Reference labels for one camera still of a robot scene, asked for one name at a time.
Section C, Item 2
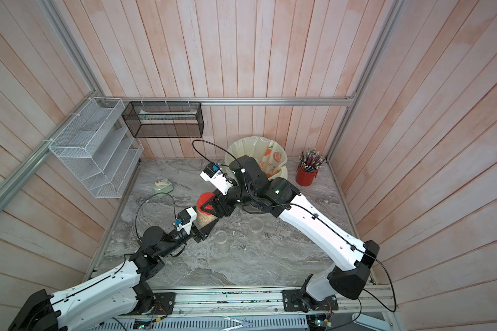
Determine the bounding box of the green small box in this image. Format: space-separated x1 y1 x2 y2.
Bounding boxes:
153 178 173 196

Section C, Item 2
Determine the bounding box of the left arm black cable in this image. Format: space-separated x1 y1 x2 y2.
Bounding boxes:
134 192 178 239

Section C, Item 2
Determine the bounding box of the black wire mesh basket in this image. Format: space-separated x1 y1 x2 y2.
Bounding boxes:
122 101 204 139

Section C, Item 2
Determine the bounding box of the red lidded oatmeal jar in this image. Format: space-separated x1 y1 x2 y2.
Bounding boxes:
196 193 217 228

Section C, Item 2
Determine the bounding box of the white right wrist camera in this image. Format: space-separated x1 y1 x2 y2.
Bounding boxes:
200 162 234 196

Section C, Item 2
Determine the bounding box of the white wire mesh shelf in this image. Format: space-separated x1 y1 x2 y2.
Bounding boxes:
49 98 144 199

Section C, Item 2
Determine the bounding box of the small oatmeal jar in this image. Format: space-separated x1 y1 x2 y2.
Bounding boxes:
213 230 229 245

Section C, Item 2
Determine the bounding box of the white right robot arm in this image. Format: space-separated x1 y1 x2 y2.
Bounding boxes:
198 156 380 308

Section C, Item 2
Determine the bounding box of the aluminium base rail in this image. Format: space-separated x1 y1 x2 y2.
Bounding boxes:
153 285 397 318

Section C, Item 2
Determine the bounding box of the cream trash bag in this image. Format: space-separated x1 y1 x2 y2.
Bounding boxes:
228 136 288 179

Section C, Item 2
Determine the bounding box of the wide oatmeal jar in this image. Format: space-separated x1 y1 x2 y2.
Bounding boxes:
248 218 264 234

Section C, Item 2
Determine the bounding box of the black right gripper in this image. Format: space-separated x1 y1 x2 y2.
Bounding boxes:
201 182 260 221

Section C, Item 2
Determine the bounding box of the red pencil cup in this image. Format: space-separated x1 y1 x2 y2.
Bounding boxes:
295 167 318 187

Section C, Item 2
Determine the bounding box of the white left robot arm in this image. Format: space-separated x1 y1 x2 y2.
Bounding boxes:
9 221 217 330

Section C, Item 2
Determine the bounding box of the colored pencils bunch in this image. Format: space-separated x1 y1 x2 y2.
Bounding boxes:
299 149 327 173

